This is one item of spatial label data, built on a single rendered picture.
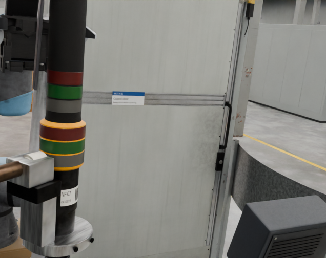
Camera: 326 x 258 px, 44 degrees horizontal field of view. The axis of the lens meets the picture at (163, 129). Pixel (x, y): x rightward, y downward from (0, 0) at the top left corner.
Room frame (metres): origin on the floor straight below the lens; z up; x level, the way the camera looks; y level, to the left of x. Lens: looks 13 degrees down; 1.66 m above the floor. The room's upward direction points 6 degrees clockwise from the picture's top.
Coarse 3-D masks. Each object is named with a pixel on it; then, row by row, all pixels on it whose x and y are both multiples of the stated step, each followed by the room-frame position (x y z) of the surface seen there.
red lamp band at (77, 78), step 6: (48, 72) 0.37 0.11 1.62; (54, 72) 0.36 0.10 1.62; (60, 72) 0.36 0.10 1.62; (66, 72) 0.36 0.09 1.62; (48, 78) 0.37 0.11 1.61; (54, 78) 0.36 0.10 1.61; (60, 78) 0.36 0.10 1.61; (66, 78) 0.36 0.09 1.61; (72, 78) 0.36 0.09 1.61; (78, 78) 0.37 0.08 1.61; (66, 84) 0.36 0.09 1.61; (72, 84) 0.36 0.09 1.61; (78, 84) 0.37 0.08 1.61
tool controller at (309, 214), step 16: (256, 208) 0.97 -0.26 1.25; (272, 208) 0.98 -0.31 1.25; (288, 208) 1.00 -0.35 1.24; (304, 208) 1.02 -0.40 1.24; (320, 208) 1.03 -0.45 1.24; (240, 224) 0.99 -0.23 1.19; (256, 224) 0.94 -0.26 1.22; (272, 224) 0.92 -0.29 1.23; (288, 224) 0.93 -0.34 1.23; (304, 224) 0.95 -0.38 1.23; (320, 224) 0.97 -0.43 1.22; (240, 240) 0.98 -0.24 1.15; (256, 240) 0.93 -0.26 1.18; (272, 240) 0.90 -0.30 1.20; (288, 240) 0.93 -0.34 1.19; (304, 240) 0.96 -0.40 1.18; (320, 240) 0.99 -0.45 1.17; (240, 256) 0.97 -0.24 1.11; (256, 256) 0.92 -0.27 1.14; (272, 256) 0.92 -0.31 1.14; (288, 256) 0.95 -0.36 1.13; (304, 256) 0.99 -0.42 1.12; (320, 256) 1.02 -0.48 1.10
